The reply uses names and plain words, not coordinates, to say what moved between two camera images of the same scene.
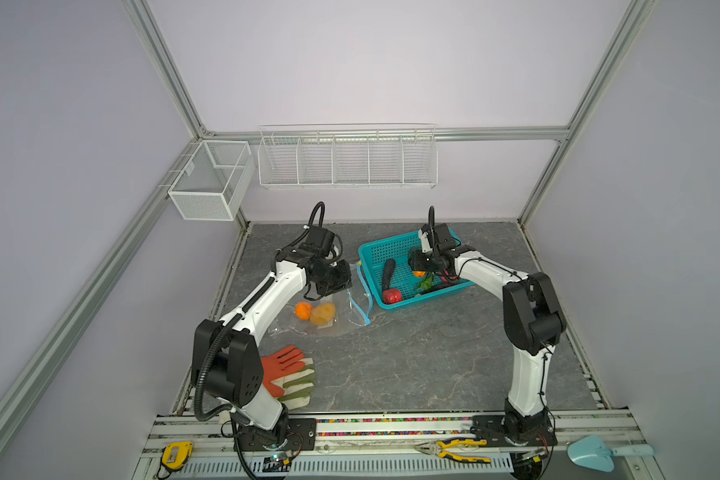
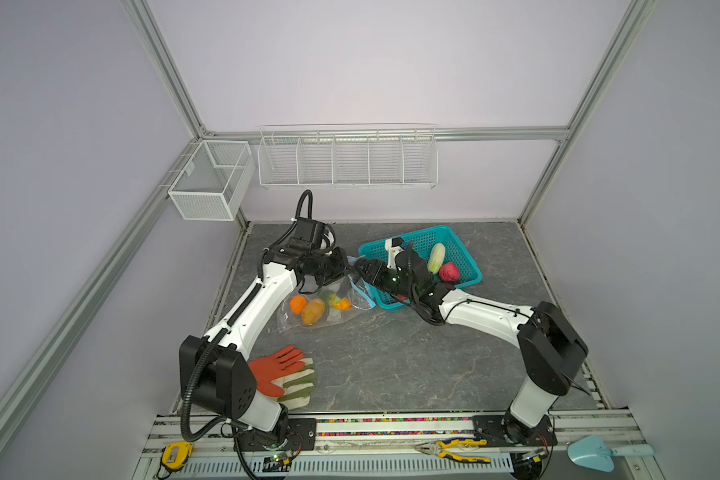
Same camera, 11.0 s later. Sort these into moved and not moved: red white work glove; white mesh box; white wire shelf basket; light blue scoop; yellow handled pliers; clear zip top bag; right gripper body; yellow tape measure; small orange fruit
Moved: small orange fruit; right gripper body; clear zip top bag
Not moved: white mesh box; red white work glove; yellow tape measure; white wire shelf basket; light blue scoop; yellow handled pliers
